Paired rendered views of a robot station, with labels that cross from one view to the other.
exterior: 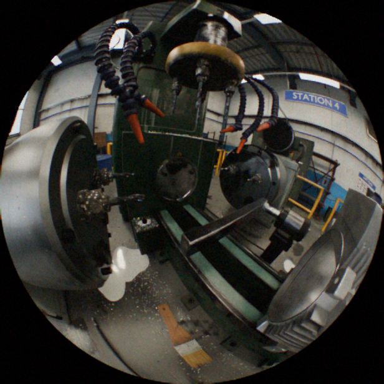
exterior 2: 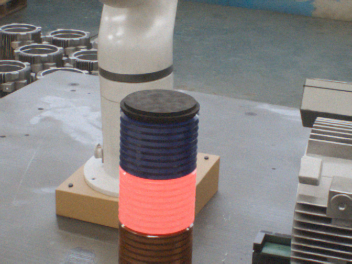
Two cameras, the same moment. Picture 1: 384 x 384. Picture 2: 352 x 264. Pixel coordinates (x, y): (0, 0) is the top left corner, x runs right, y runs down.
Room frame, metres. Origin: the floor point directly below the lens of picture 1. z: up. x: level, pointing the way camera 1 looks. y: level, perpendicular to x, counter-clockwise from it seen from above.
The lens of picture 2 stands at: (0.47, -0.89, 1.41)
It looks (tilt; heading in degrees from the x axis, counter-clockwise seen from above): 21 degrees down; 144
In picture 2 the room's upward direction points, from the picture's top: 3 degrees clockwise
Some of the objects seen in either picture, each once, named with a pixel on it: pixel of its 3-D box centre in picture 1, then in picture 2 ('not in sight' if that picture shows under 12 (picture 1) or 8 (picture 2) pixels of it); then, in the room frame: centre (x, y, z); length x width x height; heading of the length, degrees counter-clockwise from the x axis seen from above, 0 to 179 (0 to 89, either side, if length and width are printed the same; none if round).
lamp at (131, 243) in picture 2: not in sight; (155, 242); (0.00, -0.58, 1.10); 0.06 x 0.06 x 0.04
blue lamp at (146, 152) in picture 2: (376, 204); (158, 138); (0.00, -0.58, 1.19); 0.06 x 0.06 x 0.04
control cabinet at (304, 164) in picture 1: (293, 174); not in sight; (2.38, -2.61, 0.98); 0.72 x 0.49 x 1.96; 34
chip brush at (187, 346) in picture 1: (181, 339); not in sight; (-0.04, -0.03, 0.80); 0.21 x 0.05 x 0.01; 33
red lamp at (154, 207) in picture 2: not in sight; (157, 191); (0.00, -0.58, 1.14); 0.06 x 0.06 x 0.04
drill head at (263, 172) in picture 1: (257, 177); not in sight; (0.44, -0.27, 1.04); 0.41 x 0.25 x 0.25; 128
